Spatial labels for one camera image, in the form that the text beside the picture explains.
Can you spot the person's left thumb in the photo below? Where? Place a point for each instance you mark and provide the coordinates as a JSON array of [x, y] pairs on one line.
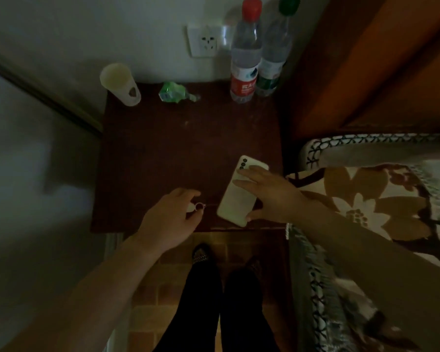
[[196, 220]]

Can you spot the person's left patterned slipper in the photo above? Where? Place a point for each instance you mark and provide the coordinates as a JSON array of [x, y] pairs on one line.
[[201, 252]]

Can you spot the red-capped water bottle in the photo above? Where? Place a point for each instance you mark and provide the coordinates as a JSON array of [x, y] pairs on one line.
[[245, 58]]

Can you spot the white wall socket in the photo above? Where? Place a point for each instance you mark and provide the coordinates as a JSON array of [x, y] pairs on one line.
[[205, 40]]

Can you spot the person's left hand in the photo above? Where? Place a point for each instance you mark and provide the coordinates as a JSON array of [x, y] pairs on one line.
[[165, 221]]

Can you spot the person's left forearm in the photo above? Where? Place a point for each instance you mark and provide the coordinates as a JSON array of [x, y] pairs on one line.
[[95, 296]]

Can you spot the translucent white plastic cup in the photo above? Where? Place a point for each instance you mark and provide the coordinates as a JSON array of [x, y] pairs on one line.
[[121, 84]]

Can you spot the person's right leg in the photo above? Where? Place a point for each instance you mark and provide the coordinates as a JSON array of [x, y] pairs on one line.
[[247, 311]]

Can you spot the dark wooden bedside table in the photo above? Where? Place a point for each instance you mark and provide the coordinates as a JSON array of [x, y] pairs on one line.
[[161, 153]]

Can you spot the brown floral blanket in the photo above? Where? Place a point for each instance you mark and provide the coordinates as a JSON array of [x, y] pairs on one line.
[[381, 201]]

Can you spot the crumpled green wrapper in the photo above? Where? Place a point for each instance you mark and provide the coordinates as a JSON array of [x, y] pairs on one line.
[[174, 92]]

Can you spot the person's right forearm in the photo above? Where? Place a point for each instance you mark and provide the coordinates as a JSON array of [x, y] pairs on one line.
[[381, 267]]

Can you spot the white smartphone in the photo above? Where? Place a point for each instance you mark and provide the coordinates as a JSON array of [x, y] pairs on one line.
[[233, 205]]

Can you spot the person's leg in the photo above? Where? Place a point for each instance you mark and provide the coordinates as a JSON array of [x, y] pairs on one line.
[[247, 311], [198, 307]]

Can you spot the person's left leg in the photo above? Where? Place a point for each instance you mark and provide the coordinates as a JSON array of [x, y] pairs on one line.
[[198, 307]]

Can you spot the green-capped water bottle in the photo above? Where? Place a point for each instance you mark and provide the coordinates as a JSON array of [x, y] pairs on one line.
[[277, 51]]

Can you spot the person's right thumb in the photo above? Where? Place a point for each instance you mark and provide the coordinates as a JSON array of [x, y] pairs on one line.
[[255, 215]]

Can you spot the orange wooden headboard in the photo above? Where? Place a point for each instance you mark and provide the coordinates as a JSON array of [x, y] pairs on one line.
[[370, 69]]

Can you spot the person's right hand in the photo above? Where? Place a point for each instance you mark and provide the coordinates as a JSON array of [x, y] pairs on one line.
[[278, 197]]

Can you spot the lattice-bordered white bed sheet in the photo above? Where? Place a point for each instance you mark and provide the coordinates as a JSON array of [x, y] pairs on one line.
[[370, 152]]

